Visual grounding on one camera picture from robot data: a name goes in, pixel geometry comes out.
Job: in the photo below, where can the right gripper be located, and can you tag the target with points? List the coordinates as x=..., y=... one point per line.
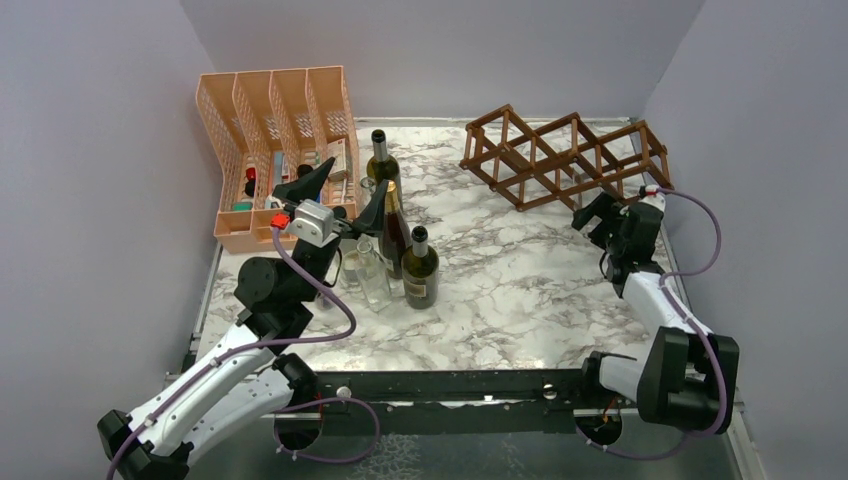
x=600, y=207

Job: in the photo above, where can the red black small item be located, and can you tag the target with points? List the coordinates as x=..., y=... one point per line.
x=250, y=182

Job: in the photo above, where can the clear glass bottle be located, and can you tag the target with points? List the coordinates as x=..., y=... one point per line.
x=368, y=185

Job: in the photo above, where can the brown wooden wine rack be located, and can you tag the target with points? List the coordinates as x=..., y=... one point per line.
x=560, y=161

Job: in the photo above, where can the dark red gold-foil bottle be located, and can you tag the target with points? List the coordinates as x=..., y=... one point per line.
x=395, y=237

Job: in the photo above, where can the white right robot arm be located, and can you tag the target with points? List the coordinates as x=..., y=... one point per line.
x=688, y=378

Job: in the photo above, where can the dark green wine bottle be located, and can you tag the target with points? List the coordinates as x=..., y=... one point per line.
x=382, y=165

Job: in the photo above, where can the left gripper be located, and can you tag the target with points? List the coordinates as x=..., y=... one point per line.
x=306, y=189

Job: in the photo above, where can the clear bottle with white label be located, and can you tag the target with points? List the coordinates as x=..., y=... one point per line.
x=351, y=263

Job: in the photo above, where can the orange plastic desk organizer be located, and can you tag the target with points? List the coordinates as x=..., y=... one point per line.
x=275, y=121

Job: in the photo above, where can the green bottle silver cap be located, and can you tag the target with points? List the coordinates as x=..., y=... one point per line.
x=420, y=270

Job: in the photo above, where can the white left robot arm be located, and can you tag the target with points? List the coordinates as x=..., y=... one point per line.
x=286, y=301

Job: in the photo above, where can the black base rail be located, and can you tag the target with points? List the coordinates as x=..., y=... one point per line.
x=555, y=401

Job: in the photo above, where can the white box in organizer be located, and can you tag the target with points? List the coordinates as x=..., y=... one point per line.
x=340, y=151

